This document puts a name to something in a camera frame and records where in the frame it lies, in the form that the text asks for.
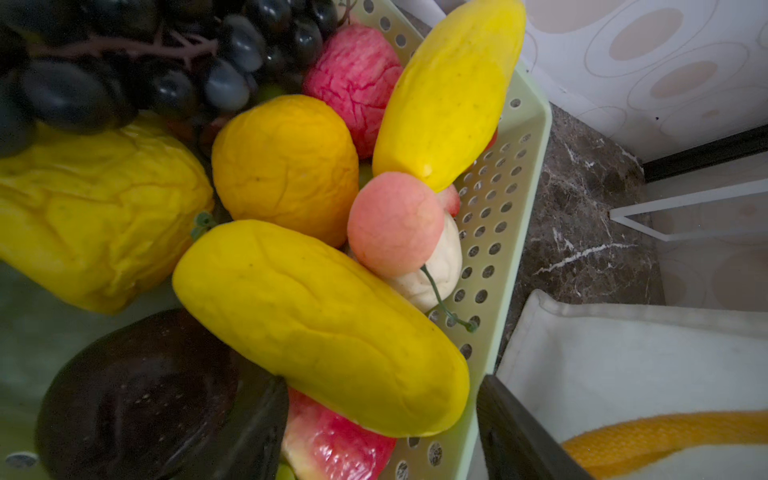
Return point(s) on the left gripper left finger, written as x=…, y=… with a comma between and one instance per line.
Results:
x=248, y=445

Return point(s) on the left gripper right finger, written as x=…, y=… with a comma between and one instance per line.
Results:
x=515, y=445

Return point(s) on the white grocery bag yellow handles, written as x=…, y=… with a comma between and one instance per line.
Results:
x=645, y=392

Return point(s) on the red-green mango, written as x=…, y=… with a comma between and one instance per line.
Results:
x=321, y=444

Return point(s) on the dark brown avocado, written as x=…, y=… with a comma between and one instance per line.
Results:
x=137, y=402

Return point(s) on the beige pear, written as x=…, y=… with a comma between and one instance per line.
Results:
x=444, y=265

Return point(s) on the small pink peach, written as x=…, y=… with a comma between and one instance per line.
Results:
x=450, y=201

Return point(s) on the green plastic basket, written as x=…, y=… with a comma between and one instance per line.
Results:
x=39, y=333

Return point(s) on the wrinkled yellow starfruit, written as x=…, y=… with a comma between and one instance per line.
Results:
x=98, y=220

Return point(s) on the yellow lemon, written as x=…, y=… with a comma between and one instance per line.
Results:
x=290, y=161

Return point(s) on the tall yellow mango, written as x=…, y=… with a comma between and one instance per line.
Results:
x=448, y=101

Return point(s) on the pink wrinkled apple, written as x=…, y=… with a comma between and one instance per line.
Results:
x=355, y=76

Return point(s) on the black grape bunch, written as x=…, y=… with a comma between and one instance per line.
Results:
x=87, y=67

